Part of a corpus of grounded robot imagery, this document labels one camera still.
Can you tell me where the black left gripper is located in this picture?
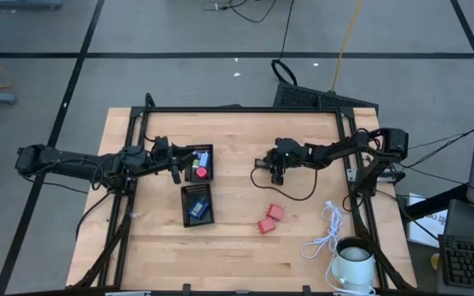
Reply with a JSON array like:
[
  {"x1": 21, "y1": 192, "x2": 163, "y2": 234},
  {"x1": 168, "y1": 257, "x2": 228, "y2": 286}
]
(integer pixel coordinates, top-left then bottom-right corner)
[{"x1": 153, "y1": 146, "x2": 201, "y2": 185}]

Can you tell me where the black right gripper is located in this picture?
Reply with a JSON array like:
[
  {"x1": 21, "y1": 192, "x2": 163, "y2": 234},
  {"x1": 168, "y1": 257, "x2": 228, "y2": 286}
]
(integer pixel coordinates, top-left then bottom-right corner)
[{"x1": 261, "y1": 147, "x2": 310, "y2": 186}]

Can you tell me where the red wall plug charger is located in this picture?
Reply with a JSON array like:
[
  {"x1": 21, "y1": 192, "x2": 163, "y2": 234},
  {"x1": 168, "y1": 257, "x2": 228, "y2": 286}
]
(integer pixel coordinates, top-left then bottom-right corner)
[
  {"x1": 266, "y1": 203, "x2": 286, "y2": 221},
  {"x1": 256, "y1": 216, "x2": 277, "y2": 235}
]

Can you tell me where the blue charger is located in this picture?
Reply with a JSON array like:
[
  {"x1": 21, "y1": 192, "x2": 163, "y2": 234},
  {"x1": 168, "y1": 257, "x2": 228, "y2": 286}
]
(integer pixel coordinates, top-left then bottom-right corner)
[{"x1": 188, "y1": 198, "x2": 211, "y2": 220}]

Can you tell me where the black perforated plastic basket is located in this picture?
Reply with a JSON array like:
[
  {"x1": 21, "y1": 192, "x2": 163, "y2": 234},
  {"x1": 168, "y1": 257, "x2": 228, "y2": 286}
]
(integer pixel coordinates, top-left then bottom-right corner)
[
  {"x1": 180, "y1": 183, "x2": 215, "y2": 228},
  {"x1": 184, "y1": 143, "x2": 215, "y2": 183}
]

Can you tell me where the black mesh panel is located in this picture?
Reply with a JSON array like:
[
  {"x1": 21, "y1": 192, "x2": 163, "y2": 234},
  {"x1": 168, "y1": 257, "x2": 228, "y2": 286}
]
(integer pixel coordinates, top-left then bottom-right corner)
[{"x1": 272, "y1": 81, "x2": 380, "y2": 112}]

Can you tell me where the white paper sheet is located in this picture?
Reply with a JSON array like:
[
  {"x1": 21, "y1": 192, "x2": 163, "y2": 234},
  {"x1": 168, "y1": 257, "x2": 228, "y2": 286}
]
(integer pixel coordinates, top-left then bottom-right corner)
[{"x1": 407, "y1": 192, "x2": 448, "y2": 248}]

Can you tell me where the black keyboard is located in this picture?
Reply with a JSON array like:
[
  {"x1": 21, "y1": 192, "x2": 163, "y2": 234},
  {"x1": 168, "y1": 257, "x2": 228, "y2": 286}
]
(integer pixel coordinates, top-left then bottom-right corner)
[{"x1": 438, "y1": 234, "x2": 474, "y2": 293}]

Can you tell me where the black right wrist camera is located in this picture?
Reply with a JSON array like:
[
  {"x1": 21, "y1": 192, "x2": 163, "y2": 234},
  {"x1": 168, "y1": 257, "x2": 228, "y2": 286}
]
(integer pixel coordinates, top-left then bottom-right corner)
[{"x1": 275, "y1": 137, "x2": 304, "y2": 154}]

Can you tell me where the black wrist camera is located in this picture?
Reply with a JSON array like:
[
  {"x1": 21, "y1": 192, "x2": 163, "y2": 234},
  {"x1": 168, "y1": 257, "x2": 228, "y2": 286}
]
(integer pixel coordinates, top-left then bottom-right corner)
[
  {"x1": 275, "y1": 137, "x2": 304, "y2": 154},
  {"x1": 152, "y1": 135, "x2": 171, "y2": 160}
]

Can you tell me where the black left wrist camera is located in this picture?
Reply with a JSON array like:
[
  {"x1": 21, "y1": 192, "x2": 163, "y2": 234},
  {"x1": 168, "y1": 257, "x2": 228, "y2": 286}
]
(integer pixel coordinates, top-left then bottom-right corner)
[{"x1": 152, "y1": 135, "x2": 171, "y2": 160}]

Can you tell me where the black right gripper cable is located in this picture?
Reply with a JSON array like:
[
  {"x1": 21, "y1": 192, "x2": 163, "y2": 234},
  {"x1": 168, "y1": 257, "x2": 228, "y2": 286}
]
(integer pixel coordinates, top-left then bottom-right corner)
[{"x1": 249, "y1": 166, "x2": 318, "y2": 202}]

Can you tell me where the black aluminium table frame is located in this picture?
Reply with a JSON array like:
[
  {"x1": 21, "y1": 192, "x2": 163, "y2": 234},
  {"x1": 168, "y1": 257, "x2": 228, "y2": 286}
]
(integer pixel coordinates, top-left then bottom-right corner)
[{"x1": 66, "y1": 92, "x2": 418, "y2": 296}]

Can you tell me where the white cable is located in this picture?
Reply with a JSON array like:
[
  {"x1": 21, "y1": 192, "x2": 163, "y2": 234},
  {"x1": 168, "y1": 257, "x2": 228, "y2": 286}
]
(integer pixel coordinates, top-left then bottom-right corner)
[{"x1": 300, "y1": 200, "x2": 377, "y2": 296}]

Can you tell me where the black coiled floor cable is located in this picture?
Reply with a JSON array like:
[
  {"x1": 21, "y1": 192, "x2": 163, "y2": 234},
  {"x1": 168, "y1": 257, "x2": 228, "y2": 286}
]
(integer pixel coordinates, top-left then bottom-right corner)
[{"x1": 270, "y1": 0, "x2": 299, "y2": 86}]

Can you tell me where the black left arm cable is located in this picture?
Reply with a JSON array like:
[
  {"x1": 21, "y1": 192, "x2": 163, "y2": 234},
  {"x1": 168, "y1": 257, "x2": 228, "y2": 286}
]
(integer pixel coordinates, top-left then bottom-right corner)
[{"x1": 75, "y1": 191, "x2": 113, "y2": 240}]

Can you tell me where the yellow cable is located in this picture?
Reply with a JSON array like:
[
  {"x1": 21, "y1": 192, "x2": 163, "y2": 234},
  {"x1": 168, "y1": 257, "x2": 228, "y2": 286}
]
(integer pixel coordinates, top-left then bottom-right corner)
[{"x1": 330, "y1": 0, "x2": 364, "y2": 93}]

